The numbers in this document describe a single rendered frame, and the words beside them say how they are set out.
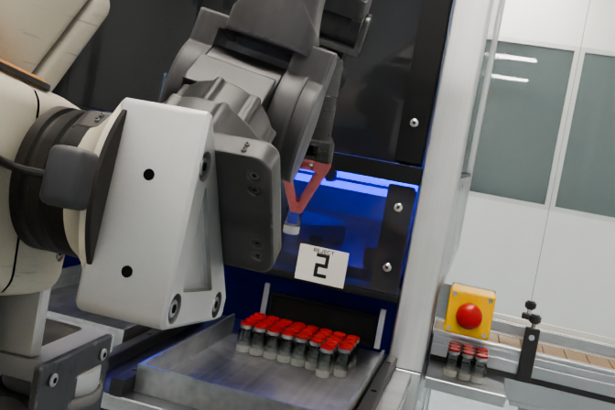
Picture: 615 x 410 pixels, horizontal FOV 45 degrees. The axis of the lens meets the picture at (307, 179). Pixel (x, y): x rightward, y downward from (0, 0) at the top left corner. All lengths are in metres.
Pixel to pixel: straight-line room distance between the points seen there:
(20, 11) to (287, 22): 0.17
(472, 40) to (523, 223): 4.65
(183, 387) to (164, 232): 0.58
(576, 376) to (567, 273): 4.53
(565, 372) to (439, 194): 0.38
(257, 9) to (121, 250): 0.21
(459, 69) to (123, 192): 0.89
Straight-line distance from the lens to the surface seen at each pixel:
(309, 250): 1.25
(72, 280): 1.46
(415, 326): 1.24
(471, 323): 1.20
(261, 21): 0.52
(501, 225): 5.82
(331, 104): 0.94
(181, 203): 0.38
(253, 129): 0.46
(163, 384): 0.96
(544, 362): 1.36
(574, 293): 5.91
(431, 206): 1.21
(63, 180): 0.37
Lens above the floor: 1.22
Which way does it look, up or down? 3 degrees down
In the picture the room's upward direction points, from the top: 10 degrees clockwise
